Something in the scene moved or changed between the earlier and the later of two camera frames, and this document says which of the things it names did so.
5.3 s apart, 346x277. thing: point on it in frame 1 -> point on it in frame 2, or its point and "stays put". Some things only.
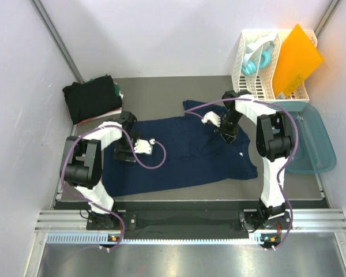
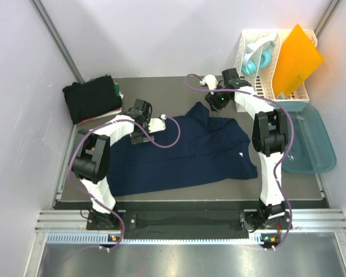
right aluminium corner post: [326, 15] stays put
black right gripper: [228, 135] -> [211, 99]
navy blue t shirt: [186, 151] stays put
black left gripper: [120, 153] -> [137, 137]
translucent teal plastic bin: [315, 152] stays put
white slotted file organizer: [256, 53] stays put
